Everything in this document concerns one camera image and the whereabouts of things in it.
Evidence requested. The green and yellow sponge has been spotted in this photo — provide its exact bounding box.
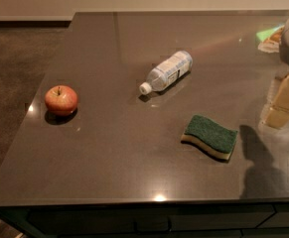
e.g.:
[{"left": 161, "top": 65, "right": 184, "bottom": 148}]
[{"left": 181, "top": 115, "right": 238, "bottom": 161}]

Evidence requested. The red apple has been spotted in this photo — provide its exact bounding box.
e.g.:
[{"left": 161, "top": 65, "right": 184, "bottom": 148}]
[{"left": 45, "top": 85, "right": 78, "bottom": 116}]

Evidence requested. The dark counter cabinet with drawers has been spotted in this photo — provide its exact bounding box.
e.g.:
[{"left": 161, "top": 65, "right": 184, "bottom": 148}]
[{"left": 0, "top": 203, "right": 289, "bottom": 238}]

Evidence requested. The clear plastic water bottle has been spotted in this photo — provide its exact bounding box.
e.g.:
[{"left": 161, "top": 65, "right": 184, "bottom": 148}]
[{"left": 139, "top": 51, "right": 193, "bottom": 95}]

